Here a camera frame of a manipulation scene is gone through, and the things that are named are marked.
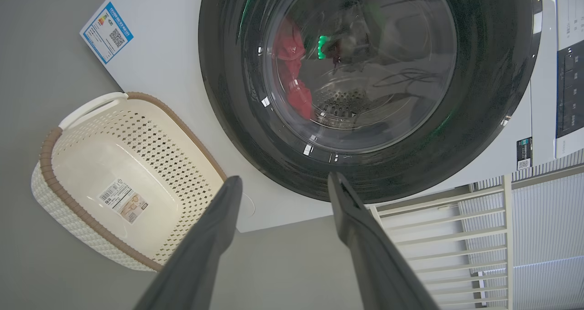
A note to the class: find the plain red garment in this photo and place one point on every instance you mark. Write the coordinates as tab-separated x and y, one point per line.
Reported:
301	101

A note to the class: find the cream perforated laundry basket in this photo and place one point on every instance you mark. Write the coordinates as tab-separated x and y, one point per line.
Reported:
109	159

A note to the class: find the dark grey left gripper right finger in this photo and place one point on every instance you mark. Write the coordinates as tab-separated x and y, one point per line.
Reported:
369	260

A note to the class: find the blue energy label sticker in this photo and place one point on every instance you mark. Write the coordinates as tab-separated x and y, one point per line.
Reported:
108	32

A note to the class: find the dark washing machine control panel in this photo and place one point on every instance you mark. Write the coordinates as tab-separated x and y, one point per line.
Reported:
572	91

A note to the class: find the white metal railing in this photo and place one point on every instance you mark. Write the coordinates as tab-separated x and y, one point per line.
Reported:
507	237

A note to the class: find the red garment with white stripes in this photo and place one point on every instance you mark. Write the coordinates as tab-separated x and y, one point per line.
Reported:
288	43

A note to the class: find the white front-load washing machine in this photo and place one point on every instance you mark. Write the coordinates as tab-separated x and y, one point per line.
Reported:
169	59

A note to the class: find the white barcode product label sticker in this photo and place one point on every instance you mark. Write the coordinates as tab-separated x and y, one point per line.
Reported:
124	201

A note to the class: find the washing machine door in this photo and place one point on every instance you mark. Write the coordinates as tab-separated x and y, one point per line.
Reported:
483	95

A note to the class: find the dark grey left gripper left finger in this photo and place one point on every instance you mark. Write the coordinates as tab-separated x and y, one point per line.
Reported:
200	260

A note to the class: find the small black QR sticker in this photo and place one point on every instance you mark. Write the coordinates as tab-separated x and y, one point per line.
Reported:
524	154

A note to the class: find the round white filter cover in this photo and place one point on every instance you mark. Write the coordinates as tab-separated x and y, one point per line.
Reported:
248	205

